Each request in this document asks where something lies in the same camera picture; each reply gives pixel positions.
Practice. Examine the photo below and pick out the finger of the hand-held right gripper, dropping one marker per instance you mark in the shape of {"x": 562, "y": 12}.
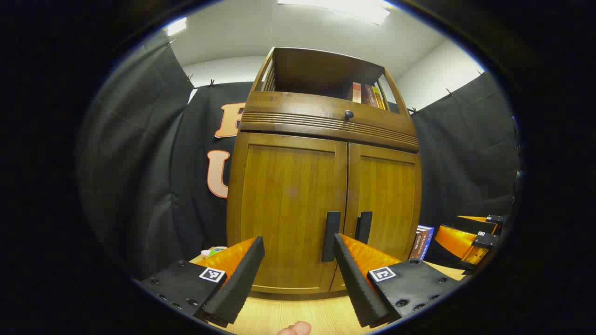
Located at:
{"x": 458, "y": 242}
{"x": 475, "y": 225}

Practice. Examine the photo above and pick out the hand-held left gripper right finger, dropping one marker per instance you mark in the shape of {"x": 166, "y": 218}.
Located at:
{"x": 354, "y": 284}

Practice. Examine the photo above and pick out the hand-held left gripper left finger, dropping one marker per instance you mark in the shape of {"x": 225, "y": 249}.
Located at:
{"x": 237, "y": 284}

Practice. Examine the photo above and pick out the wooden cabinet door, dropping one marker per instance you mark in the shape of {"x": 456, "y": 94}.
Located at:
{"x": 386, "y": 204}
{"x": 288, "y": 200}

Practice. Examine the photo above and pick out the wooden double-door shoe cabinet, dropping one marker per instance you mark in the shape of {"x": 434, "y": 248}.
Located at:
{"x": 321, "y": 70}

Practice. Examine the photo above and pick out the blue hardcover book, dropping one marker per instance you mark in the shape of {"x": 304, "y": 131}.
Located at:
{"x": 427, "y": 243}

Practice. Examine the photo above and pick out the green plush toy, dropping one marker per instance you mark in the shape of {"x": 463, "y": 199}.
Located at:
{"x": 214, "y": 252}

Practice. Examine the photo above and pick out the brown hardcover book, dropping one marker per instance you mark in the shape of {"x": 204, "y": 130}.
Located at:
{"x": 416, "y": 243}

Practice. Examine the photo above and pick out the tan book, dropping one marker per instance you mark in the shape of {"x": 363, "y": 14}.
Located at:
{"x": 356, "y": 92}

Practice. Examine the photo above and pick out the wooden drawer with black knob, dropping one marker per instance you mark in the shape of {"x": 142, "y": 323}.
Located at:
{"x": 298, "y": 107}

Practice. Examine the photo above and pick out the small ceiling light panel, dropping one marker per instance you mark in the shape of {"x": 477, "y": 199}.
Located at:
{"x": 177, "y": 26}

